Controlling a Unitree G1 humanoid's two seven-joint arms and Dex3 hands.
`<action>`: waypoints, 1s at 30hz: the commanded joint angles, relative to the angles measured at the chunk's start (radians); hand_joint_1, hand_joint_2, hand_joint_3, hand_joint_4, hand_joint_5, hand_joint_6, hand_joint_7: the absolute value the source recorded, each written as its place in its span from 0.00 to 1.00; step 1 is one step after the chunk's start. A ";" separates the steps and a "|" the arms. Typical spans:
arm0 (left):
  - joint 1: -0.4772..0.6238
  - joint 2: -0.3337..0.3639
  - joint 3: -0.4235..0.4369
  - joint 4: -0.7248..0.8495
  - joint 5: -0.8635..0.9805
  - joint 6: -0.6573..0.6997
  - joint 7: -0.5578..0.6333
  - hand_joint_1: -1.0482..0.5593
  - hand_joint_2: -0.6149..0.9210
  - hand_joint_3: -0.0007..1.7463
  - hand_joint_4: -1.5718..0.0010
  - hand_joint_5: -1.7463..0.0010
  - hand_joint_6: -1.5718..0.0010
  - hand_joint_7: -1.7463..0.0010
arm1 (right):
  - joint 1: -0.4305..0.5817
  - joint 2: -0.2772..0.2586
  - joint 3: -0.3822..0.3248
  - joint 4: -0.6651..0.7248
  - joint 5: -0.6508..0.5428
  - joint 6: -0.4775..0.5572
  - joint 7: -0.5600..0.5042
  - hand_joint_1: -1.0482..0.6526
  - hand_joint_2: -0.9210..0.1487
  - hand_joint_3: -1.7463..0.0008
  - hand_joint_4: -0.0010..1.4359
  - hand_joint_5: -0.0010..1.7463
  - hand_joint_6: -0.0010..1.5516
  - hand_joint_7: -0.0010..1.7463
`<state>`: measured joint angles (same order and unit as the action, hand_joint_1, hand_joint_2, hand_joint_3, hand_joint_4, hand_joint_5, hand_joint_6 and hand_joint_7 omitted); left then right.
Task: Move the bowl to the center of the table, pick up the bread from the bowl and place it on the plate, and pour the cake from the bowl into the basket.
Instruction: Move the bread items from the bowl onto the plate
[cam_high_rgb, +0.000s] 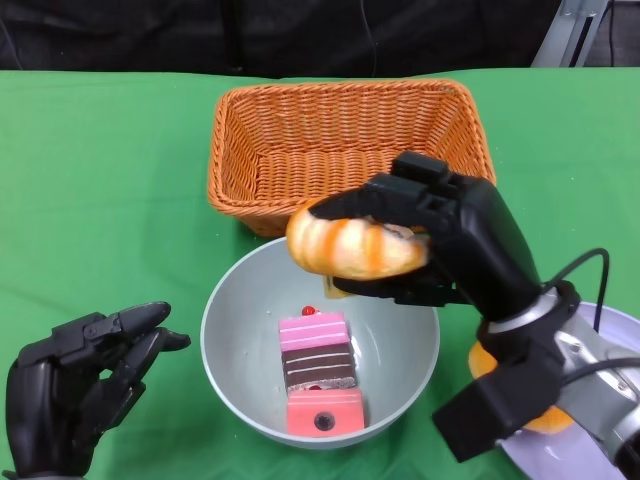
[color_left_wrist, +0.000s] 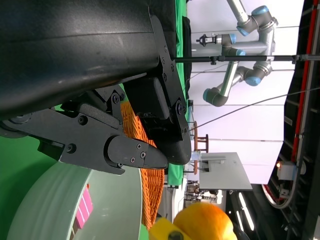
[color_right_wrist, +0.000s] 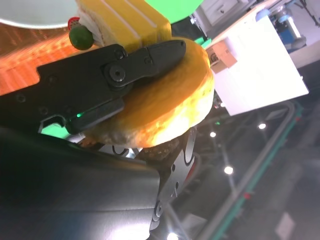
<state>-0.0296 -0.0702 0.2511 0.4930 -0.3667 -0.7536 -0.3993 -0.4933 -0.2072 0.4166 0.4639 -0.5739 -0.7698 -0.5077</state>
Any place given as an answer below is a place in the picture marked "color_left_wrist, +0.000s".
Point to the brown wooden stool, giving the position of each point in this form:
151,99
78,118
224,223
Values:
195,140

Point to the white wall box orange light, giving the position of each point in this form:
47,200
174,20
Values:
287,171

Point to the grey round bowl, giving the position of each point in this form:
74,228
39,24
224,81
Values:
112,200

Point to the black backdrop cloth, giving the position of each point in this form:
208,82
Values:
165,15

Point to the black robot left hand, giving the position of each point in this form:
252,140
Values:
75,50

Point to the pink layered cake slice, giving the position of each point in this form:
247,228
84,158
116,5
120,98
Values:
85,207

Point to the chocolate layered cake slice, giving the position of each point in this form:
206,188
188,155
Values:
75,228

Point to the black horizontal boom pole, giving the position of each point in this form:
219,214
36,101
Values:
250,58

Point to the red curved rail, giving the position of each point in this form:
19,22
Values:
306,62

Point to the yellow cake block black dot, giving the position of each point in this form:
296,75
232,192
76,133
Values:
162,228

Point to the green tablecloth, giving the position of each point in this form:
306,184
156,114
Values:
15,175

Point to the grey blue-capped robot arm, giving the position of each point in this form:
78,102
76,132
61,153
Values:
241,10

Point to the grey blue-capped arm with gripper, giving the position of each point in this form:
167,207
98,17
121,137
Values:
228,80

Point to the orange wicker basket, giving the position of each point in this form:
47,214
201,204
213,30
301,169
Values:
152,190

